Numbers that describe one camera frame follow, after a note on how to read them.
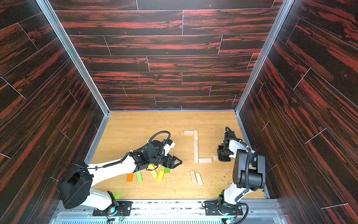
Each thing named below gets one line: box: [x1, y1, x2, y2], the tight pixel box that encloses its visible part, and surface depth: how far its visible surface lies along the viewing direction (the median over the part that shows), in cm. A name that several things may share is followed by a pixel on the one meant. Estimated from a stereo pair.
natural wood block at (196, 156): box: [193, 149, 199, 164], surface depth 95 cm
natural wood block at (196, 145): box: [193, 139, 199, 152], surface depth 100 cm
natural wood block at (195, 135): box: [193, 130, 199, 140], surface depth 106 cm
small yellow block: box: [156, 169, 165, 182], surface depth 86 cm
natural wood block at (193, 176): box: [189, 169, 197, 184], surface depth 86 cm
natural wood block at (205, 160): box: [198, 158, 213, 164], surface depth 93 cm
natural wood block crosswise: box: [183, 130, 194, 135], surface depth 107 cm
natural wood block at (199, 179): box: [195, 172, 204, 187], surface depth 85 cm
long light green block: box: [135, 170, 144, 184], surface depth 86 cm
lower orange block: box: [126, 172, 134, 183], surface depth 86 cm
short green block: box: [164, 167, 171, 174], surface depth 90 cm
